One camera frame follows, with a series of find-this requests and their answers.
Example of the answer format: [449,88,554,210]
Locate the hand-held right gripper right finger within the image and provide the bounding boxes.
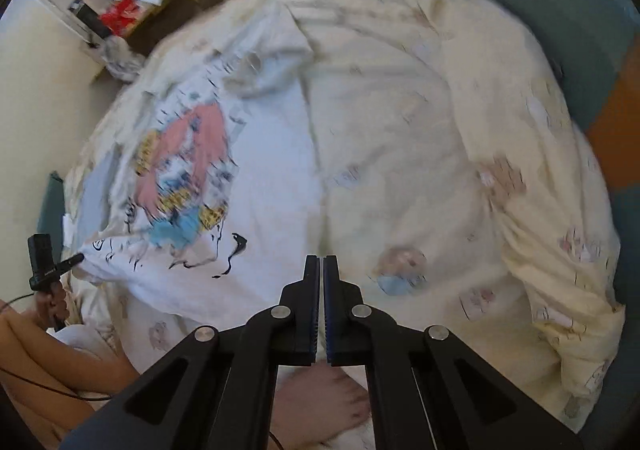
[322,254,583,450]

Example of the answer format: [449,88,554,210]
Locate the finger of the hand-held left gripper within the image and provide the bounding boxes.
[57,253,86,277]

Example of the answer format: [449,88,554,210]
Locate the red printed box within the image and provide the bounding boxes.
[99,0,143,38]

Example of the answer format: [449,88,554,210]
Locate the person's bare foot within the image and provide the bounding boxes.
[270,365,373,450]

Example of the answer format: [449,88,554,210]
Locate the person's left hand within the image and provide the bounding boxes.
[34,284,70,329]

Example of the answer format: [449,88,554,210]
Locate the yellow bear print duvet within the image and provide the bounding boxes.
[62,0,627,436]

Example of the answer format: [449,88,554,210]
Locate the white printed t-shirt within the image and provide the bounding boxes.
[75,0,333,331]

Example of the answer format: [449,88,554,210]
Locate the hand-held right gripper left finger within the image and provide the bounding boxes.
[60,254,321,450]

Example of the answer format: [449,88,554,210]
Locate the black cable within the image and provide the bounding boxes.
[0,369,116,402]
[0,294,37,313]

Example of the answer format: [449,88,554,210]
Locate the light blue shirt black sleeves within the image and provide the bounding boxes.
[82,157,118,233]

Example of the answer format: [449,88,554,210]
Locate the grey tabby cat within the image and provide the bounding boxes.
[100,38,146,84]

